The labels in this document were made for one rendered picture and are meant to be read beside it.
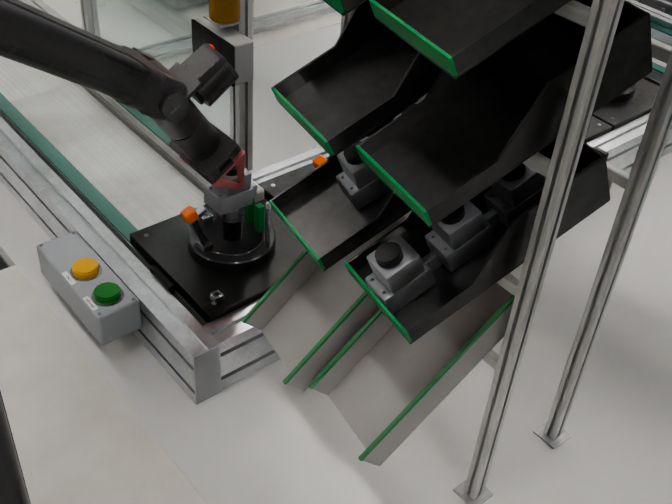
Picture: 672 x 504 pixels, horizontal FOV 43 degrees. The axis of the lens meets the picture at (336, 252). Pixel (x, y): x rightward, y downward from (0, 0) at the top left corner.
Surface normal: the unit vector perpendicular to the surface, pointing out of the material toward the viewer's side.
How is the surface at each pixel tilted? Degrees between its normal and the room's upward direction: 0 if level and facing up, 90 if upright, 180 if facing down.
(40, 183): 0
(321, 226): 25
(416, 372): 45
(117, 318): 90
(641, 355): 0
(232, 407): 0
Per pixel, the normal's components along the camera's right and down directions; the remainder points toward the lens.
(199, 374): 0.63, 0.52
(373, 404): -0.57, -0.36
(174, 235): 0.07, -0.77
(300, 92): -0.31, -0.59
